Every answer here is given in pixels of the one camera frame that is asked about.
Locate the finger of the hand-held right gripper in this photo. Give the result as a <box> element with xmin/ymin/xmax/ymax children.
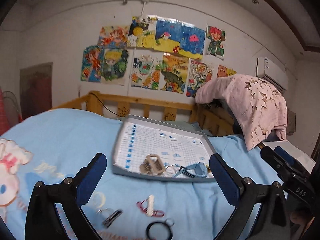
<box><xmin>274</xmin><ymin>146</ymin><xmax>309</xmax><ymax>178</ymax></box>
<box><xmin>260</xmin><ymin>146</ymin><xmax>288</xmax><ymax>180</ymax></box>

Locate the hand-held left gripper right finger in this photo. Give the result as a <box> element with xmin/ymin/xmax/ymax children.
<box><xmin>209</xmin><ymin>154</ymin><xmax>292</xmax><ymax>240</ymax></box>

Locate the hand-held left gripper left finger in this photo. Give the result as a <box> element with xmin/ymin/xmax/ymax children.
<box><xmin>25</xmin><ymin>152</ymin><xmax>108</xmax><ymax>240</ymax></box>

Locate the clear bead bracelet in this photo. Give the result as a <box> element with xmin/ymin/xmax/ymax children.
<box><xmin>89</xmin><ymin>192</ymin><xmax>111</xmax><ymax>213</ymax></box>

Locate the black hair clip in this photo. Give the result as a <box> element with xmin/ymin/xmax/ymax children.
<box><xmin>102</xmin><ymin>209</ymin><xmax>123</xmax><ymax>228</ymax></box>

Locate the pink and white bracelet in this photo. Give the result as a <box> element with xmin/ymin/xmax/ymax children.
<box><xmin>136</xmin><ymin>194</ymin><xmax>165</xmax><ymax>218</ymax></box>

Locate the grey cardboard tray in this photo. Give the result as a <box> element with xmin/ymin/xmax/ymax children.
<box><xmin>111</xmin><ymin>115</ymin><xmax>218</xmax><ymax>183</ymax></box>

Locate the black hair tie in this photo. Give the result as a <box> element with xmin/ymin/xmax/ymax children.
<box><xmin>146</xmin><ymin>220</ymin><xmax>174</xmax><ymax>240</ymax></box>

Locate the person's right hand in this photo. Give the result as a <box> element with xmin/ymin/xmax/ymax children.
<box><xmin>291</xmin><ymin>209</ymin><xmax>314</xmax><ymax>230</ymax></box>

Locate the white panel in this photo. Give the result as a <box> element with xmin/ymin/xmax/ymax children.
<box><xmin>260</xmin><ymin>141</ymin><xmax>316</xmax><ymax>167</ymax></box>

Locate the blue hair claw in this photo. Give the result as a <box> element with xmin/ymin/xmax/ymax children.
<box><xmin>171</xmin><ymin>162</ymin><xmax>208</xmax><ymax>179</ymax></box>

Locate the olive hanging cloth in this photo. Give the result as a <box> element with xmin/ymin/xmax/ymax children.
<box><xmin>286</xmin><ymin>108</ymin><xmax>297</xmax><ymax>136</ymax></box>

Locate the light blue cartoon blanket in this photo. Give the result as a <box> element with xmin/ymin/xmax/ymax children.
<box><xmin>0</xmin><ymin>108</ymin><xmax>295</xmax><ymax>240</ymax></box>

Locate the pink floral cloth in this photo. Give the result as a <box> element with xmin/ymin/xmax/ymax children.
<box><xmin>195</xmin><ymin>74</ymin><xmax>288</xmax><ymax>152</ymax></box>

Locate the beige hair clip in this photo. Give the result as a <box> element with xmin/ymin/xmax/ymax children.
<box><xmin>139</xmin><ymin>154</ymin><xmax>166</xmax><ymax>176</ymax></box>

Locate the white air conditioner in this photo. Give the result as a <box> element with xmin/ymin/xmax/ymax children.
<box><xmin>255</xmin><ymin>57</ymin><xmax>289</xmax><ymax>91</ymax></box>

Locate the orange face drawing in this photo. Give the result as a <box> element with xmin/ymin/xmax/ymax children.
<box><xmin>216</xmin><ymin>64</ymin><xmax>237</xmax><ymax>79</ymax></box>

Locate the dark small door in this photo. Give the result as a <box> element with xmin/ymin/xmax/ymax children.
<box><xmin>19</xmin><ymin>62</ymin><xmax>54</xmax><ymax>122</ymax></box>

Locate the colourful patterned drawing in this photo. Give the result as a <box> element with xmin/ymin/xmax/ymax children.
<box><xmin>185</xmin><ymin>59</ymin><xmax>214</xmax><ymax>98</ymax></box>

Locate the blond-haired figure drawing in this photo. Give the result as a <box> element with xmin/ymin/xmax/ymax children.
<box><xmin>101</xmin><ymin>47</ymin><xmax>130</xmax><ymax>86</ymax></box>

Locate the orange-haired girl blue drawing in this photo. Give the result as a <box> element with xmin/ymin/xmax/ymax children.
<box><xmin>80</xmin><ymin>45</ymin><xmax>105</xmax><ymax>83</ymax></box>

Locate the dinosaur drawing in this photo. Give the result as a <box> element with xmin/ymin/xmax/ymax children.
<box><xmin>159</xmin><ymin>53</ymin><xmax>190</xmax><ymax>93</ymax></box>

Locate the fruit drink drawing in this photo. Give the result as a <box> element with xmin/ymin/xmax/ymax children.
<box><xmin>131</xmin><ymin>48</ymin><xmax>163</xmax><ymax>90</ymax></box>

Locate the red-haired figure drawing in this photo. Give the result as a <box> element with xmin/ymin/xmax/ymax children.
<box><xmin>205</xmin><ymin>24</ymin><xmax>226</xmax><ymax>57</ymax></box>

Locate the orange-haired figure drawing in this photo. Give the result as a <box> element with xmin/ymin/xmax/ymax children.
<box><xmin>98</xmin><ymin>25</ymin><xmax>131</xmax><ymax>48</ymax></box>

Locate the blue sea jellyfish painting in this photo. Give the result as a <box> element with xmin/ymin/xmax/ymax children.
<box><xmin>153</xmin><ymin>18</ymin><xmax>207</xmax><ymax>61</ymax></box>

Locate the yellow moon drawing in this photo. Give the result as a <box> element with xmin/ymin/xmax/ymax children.
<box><xmin>127</xmin><ymin>16</ymin><xmax>158</xmax><ymax>48</ymax></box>

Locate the white conduit junction box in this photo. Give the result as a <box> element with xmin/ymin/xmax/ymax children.
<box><xmin>140</xmin><ymin>0</ymin><xmax>150</xmax><ymax>18</ymax></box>

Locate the clear ring bracelet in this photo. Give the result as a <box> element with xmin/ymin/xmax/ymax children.
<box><xmin>164</xmin><ymin>164</ymin><xmax>181</xmax><ymax>176</ymax></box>

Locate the black cable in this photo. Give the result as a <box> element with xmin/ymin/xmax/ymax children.
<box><xmin>89</xmin><ymin>92</ymin><xmax>121</xmax><ymax>118</ymax></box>

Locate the wooden bed frame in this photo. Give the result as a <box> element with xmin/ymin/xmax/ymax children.
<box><xmin>51</xmin><ymin>91</ymin><xmax>237</xmax><ymax>137</ymax></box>

